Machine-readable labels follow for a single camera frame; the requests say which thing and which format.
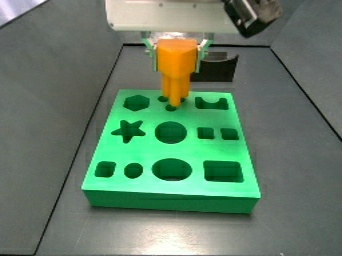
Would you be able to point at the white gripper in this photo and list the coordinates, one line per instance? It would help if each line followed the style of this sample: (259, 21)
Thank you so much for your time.
(200, 16)

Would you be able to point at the orange three prong block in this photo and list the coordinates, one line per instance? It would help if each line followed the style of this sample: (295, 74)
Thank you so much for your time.
(176, 60)

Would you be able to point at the green shape sorting board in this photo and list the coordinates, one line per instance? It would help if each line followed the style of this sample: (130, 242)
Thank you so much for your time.
(173, 159)

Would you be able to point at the black curved holder block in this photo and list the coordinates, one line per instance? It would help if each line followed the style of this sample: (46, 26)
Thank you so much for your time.
(217, 68)

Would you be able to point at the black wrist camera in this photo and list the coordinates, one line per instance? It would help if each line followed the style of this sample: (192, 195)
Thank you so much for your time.
(253, 15)

